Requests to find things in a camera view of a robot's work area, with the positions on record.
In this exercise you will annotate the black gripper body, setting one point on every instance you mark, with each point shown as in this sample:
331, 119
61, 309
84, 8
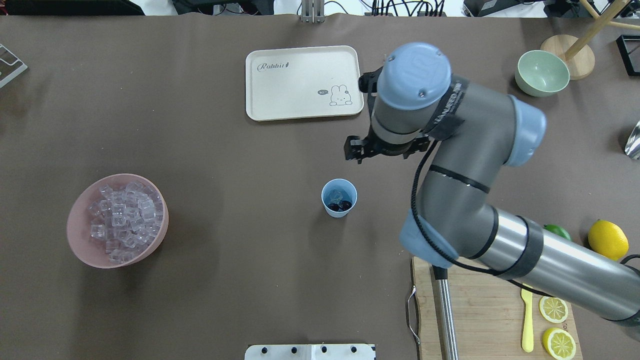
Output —
384, 148

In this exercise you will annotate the clear ice cube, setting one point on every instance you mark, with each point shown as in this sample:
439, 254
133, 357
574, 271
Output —
337, 194

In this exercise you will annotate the dark red cherries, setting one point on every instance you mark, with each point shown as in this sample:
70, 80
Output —
342, 206

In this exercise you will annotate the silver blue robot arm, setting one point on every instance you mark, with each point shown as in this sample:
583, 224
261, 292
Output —
468, 132

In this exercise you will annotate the light blue plastic cup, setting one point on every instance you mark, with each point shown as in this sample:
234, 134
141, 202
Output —
342, 183

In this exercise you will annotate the wooden cup tree stand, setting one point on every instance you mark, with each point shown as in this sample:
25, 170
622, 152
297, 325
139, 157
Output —
576, 52

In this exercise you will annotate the clear ice cubes pile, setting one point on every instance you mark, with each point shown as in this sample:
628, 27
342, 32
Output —
126, 220

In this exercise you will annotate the steel ice scoop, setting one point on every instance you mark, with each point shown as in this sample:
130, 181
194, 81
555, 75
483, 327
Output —
632, 146

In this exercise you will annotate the white cup rack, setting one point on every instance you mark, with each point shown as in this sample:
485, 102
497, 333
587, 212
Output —
11, 66

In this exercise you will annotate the cream rabbit tray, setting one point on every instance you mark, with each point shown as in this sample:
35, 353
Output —
302, 83

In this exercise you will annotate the grey folded cloth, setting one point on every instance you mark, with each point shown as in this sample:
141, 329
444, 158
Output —
388, 83

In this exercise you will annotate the mint green bowl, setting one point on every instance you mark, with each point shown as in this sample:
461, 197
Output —
541, 74

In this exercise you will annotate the wooden cutting board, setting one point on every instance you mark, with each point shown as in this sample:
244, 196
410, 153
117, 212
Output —
488, 315

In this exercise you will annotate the green lime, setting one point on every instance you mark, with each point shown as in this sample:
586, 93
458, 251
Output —
558, 230

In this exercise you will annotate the steel muddler black tip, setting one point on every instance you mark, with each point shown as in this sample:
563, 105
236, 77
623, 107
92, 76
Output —
444, 312

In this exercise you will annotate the yellow plastic knife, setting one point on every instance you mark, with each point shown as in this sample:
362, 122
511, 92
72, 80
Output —
527, 335

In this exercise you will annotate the lemon slice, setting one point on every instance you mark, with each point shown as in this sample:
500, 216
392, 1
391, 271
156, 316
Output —
553, 309

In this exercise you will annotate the yellow lemon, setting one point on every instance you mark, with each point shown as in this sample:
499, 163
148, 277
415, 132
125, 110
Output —
608, 239

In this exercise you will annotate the lemon half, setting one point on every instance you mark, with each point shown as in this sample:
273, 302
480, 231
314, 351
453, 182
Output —
559, 344

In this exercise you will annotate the pink bowl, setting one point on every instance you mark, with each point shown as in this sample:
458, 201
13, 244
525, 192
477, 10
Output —
79, 219

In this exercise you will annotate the aluminium frame post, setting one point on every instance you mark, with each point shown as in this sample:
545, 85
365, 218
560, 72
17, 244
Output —
312, 11

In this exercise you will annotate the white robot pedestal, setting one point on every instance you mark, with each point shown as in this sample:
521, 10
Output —
331, 351

